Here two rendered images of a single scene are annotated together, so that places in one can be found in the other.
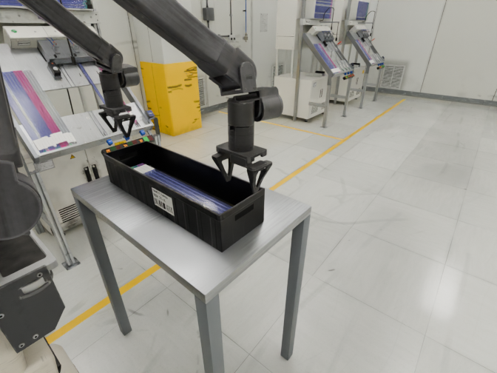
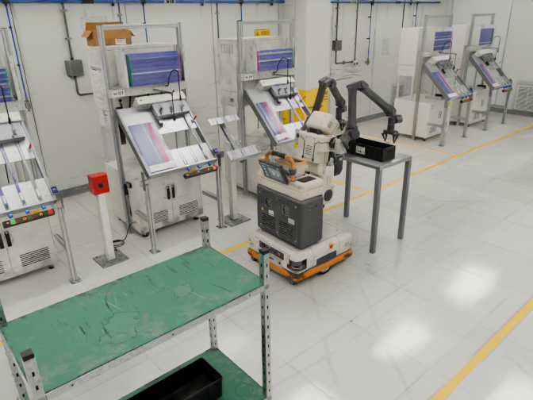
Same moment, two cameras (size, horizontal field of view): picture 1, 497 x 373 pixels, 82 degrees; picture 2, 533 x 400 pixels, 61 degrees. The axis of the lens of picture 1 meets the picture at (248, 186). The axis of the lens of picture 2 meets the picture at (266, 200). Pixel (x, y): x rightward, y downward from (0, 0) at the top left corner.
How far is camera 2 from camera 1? 3.24 m
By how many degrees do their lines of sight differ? 12
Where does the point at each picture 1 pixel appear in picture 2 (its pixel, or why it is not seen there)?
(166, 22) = (378, 101)
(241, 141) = (391, 128)
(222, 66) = (389, 109)
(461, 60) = not seen: outside the picture
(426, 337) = (474, 239)
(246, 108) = (393, 119)
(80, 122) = (290, 128)
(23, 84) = (267, 109)
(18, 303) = (338, 162)
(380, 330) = (450, 236)
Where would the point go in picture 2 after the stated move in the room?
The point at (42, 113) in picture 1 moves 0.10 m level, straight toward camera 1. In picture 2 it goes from (276, 123) to (281, 125)
